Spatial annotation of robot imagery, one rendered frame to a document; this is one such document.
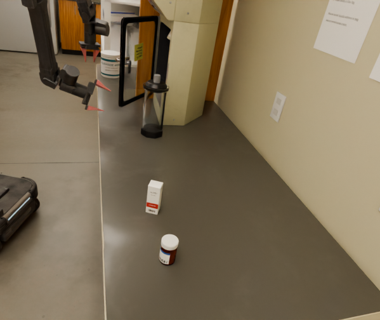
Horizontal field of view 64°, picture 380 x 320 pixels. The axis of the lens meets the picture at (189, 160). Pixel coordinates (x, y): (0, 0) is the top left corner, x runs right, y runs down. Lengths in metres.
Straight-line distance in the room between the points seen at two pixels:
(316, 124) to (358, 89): 0.20
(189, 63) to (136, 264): 0.92
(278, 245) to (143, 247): 0.39
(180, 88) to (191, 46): 0.19
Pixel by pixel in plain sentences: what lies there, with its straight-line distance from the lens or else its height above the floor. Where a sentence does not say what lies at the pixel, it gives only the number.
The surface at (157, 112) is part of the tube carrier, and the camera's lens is 1.31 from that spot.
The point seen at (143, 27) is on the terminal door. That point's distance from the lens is 1.56.
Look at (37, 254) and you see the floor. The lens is 2.15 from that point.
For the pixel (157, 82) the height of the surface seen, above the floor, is 1.18.
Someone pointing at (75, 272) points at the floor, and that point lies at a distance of 2.02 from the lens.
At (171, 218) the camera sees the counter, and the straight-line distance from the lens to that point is 0.94.
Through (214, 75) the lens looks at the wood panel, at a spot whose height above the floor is 1.10.
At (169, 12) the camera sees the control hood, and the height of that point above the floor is 1.44.
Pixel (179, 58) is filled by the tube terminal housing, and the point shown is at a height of 1.26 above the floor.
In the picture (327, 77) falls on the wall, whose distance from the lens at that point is 1.15.
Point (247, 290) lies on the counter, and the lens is 0.82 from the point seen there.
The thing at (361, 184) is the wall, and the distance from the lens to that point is 1.03.
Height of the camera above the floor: 1.56
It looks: 30 degrees down
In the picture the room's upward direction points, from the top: 10 degrees clockwise
